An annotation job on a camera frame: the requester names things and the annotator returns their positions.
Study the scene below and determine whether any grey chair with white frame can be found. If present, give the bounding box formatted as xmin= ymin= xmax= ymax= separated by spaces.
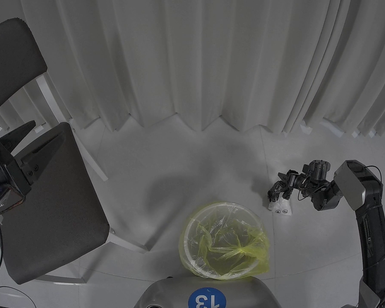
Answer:
xmin=0 ymin=18 xmax=149 ymax=285

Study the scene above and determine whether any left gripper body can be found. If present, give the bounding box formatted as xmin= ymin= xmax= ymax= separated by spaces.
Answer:
xmin=0 ymin=138 xmax=32 ymax=199

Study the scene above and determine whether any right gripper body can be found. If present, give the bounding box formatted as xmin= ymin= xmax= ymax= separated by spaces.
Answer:
xmin=286 ymin=170 xmax=306 ymax=190

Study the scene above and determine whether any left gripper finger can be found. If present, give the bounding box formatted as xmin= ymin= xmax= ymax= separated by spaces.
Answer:
xmin=1 ymin=121 xmax=36 ymax=155
xmin=19 ymin=132 xmax=67 ymax=187

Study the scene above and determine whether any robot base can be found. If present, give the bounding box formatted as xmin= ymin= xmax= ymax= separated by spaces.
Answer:
xmin=138 ymin=276 xmax=280 ymax=308

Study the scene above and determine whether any yellow plastic bag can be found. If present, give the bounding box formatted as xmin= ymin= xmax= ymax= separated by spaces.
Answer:
xmin=179 ymin=200 xmax=271 ymax=280

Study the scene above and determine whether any white curtain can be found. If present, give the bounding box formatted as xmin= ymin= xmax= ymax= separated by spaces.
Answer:
xmin=0 ymin=0 xmax=385 ymax=139

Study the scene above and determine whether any white trash bin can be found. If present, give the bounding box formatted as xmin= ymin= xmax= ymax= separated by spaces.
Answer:
xmin=183 ymin=201 xmax=267 ymax=277

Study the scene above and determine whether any white printed wrapper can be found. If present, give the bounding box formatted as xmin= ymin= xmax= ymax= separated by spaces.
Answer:
xmin=268 ymin=198 xmax=292 ymax=215

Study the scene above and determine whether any black plastic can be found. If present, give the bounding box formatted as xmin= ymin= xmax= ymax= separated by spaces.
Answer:
xmin=267 ymin=180 xmax=292 ymax=203

